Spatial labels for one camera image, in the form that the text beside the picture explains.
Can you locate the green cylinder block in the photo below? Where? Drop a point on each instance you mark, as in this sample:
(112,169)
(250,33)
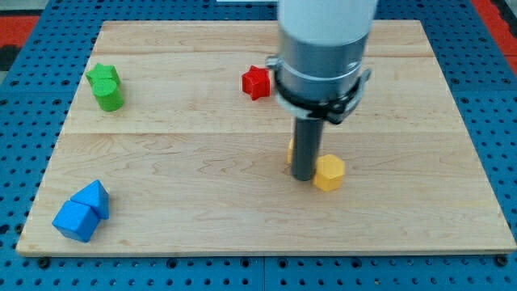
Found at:
(107,95)

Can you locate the red star block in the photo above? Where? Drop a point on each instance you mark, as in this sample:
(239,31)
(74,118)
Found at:
(256,82)

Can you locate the blue triangle block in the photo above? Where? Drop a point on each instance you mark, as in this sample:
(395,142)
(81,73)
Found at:
(95,196)

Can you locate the blue cube block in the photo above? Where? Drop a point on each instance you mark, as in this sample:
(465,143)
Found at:
(76,221)

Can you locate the green star block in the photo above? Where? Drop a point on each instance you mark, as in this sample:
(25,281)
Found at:
(100,72)

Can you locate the yellow block behind rod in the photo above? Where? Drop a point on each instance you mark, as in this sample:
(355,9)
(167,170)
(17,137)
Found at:
(290,150)

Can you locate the light wooden board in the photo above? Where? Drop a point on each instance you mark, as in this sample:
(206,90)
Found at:
(194,167)

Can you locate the yellow hexagon block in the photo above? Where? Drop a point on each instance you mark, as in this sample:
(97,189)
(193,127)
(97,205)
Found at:
(329,174)

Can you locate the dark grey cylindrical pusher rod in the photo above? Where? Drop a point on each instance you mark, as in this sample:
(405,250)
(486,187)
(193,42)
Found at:
(306,143)

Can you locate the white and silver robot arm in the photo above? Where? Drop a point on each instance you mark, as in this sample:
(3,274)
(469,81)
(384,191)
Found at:
(321,46)

